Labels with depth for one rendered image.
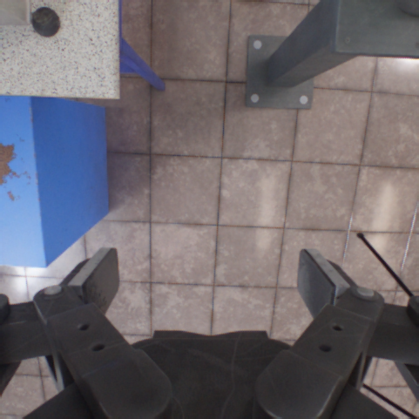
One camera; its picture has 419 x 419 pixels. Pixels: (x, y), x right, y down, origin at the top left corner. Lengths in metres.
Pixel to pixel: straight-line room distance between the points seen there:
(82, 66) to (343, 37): 0.49
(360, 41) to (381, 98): 1.08
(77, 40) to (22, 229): 0.55
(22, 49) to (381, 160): 1.46
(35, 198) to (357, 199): 1.37
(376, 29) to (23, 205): 0.91
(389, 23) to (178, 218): 1.17
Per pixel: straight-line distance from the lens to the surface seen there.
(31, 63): 0.76
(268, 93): 1.42
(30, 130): 0.93
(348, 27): 0.55
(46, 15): 0.74
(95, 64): 0.70
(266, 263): 1.59
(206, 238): 1.50
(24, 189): 0.96
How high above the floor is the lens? 1.40
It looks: 75 degrees down
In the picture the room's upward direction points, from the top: 178 degrees clockwise
